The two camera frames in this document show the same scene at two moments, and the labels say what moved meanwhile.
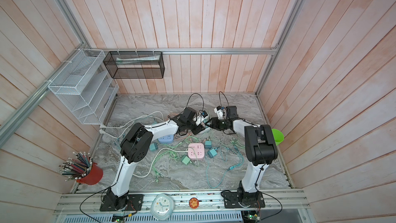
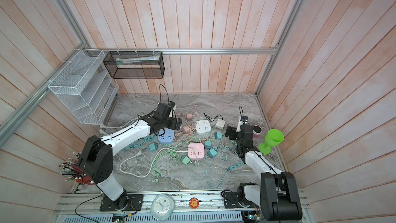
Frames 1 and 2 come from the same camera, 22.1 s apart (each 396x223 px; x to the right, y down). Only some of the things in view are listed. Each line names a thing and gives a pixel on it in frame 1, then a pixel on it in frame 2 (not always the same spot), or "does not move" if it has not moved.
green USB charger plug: [186, 160] does not move
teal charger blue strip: [212, 152] does not move
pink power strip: [199, 149] does not move
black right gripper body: [220, 124] -> [234, 135]
